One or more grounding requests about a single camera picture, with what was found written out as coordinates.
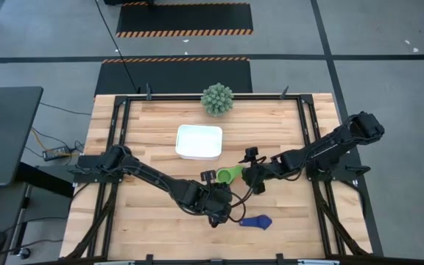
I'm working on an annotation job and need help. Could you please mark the black desk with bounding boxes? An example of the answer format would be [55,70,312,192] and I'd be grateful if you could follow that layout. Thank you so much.
[0,86,44,188]

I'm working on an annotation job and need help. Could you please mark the green measuring cup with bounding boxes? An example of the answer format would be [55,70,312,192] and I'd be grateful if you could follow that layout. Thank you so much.
[216,164,245,185]

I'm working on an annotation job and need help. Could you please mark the black hazard-striped floor mat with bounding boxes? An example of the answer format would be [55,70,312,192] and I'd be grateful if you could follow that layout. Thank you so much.
[115,1,254,38]
[93,57,253,97]

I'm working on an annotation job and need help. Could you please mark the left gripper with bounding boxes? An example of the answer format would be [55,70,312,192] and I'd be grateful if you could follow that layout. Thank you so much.
[197,169,235,228]

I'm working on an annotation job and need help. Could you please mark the black metal table frame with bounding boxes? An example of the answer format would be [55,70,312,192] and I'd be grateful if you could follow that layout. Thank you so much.
[63,92,373,265]

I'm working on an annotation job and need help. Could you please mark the green artificial succulent plant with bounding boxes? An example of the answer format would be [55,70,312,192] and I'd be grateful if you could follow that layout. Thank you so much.
[200,82,235,118]

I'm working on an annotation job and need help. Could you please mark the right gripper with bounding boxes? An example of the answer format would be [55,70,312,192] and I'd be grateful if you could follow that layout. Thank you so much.
[238,146,278,195]

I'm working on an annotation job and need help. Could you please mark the black power adapter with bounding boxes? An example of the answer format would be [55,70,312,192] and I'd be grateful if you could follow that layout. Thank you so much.
[42,146,71,162]

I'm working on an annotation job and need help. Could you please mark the black cable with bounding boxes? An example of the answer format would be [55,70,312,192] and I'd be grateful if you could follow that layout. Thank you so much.
[93,0,141,93]

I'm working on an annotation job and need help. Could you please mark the white plastic basket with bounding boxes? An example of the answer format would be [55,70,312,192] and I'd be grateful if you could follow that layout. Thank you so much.
[174,124,224,161]

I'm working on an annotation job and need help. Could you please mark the dark blue measuring cup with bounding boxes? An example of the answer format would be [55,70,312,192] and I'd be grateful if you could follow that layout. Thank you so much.
[238,214,273,231]

